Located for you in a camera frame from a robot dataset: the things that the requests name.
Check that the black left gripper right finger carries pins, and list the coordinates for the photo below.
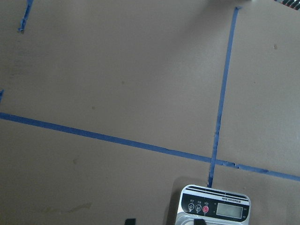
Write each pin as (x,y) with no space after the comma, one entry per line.
(199,222)

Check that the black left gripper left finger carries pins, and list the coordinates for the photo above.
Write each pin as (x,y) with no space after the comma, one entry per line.
(130,221)

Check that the white digital kitchen scale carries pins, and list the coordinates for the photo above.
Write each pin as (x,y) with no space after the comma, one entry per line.
(216,207)

